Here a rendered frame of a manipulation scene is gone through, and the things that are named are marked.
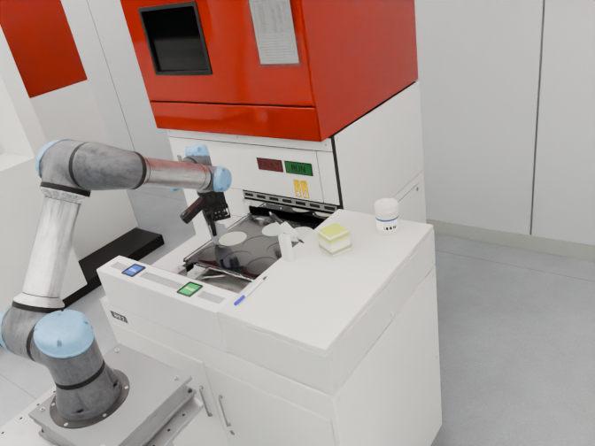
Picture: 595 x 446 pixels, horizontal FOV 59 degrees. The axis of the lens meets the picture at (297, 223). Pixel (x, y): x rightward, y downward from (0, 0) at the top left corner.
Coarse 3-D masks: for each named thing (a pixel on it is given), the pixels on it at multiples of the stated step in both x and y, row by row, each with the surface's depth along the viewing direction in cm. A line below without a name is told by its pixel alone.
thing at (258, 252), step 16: (240, 224) 196; (256, 224) 194; (256, 240) 183; (272, 240) 181; (192, 256) 180; (208, 256) 179; (224, 256) 177; (240, 256) 175; (256, 256) 173; (272, 256) 172; (240, 272) 166; (256, 272) 165
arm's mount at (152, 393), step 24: (120, 360) 139; (144, 360) 138; (144, 384) 130; (168, 384) 129; (48, 408) 126; (120, 408) 124; (144, 408) 123; (168, 408) 126; (48, 432) 124; (72, 432) 119; (96, 432) 118; (120, 432) 117; (144, 432) 120
